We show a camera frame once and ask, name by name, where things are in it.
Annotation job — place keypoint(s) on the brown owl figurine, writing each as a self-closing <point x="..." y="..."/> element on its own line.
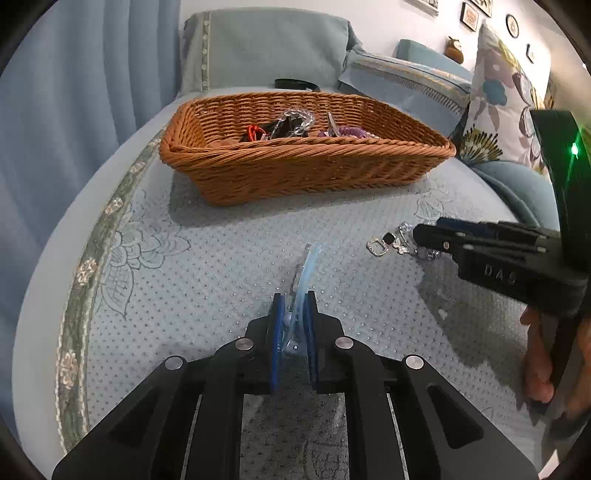
<point x="455" y="48"/>

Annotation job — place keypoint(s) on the dark hair accessory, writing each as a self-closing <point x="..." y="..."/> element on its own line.
<point x="278" y="128"/>

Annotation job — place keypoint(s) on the teal sofa backrest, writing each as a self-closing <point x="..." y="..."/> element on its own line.
<point x="425" y="55"/>

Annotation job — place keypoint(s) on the blue curtain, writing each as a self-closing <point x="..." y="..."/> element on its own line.
<point x="69" y="115"/>

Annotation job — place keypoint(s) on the floral print pillow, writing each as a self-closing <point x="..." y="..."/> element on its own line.
<point x="503" y="92"/>

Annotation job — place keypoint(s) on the light blue hair clip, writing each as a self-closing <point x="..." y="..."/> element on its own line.
<point x="307" y="272"/>

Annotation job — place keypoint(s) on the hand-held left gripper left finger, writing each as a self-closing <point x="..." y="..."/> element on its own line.
<point x="276" y="344"/>

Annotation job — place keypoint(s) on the brown wicker basket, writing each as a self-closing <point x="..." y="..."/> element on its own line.
<point x="300" y="170"/>

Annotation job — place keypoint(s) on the white picture frame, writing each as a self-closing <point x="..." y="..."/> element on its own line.
<point x="427" y="4"/>

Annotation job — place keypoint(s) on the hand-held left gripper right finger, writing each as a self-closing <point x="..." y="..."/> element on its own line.
<point x="310" y="344"/>

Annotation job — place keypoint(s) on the silver metal hair clip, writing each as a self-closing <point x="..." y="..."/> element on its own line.
<point x="332" y="123"/>

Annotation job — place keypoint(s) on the plain teal pillow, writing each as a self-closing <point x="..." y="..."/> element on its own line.
<point x="521" y="189"/>

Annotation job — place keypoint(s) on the striped blue pillow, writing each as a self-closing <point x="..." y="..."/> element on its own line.
<point x="406" y="78"/>

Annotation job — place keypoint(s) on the person's right hand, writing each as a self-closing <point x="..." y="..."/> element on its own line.
<point x="538" y="360"/>

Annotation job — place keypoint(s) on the floral picture frame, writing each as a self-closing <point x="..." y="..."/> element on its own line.
<point x="482" y="5"/>

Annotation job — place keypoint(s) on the small brown picture frame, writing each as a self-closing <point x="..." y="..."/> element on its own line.
<point x="470" y="17"/>

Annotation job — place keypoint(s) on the tiny black picture frame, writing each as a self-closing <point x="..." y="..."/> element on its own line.
<point x="530" y="53"/>

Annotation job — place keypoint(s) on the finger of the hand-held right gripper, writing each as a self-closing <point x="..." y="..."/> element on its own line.
<point x="434" y="235"/>
<point x="461" y="225"/>

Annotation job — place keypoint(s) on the round black wall frame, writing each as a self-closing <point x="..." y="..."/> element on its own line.
<point x="511" y="25"/>

